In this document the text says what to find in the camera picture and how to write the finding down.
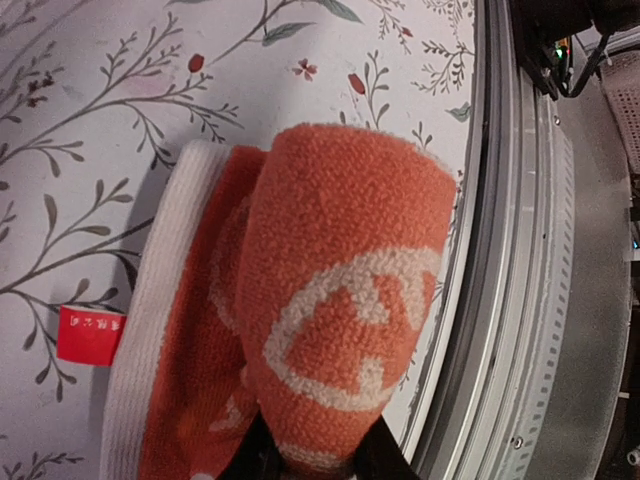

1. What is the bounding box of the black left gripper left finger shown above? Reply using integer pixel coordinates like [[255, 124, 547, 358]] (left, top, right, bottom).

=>
[[219, 413, 283, 480]]

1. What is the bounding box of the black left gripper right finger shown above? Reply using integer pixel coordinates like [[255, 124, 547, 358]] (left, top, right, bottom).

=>
[[353, 416, 420, 480]]

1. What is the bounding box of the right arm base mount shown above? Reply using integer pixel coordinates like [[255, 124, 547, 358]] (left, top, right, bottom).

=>
[[509, 0, 639, 100]]

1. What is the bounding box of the orange bunny pattern towel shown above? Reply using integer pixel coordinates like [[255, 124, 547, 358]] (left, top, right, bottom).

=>
[[55, 122, 459, 480]]

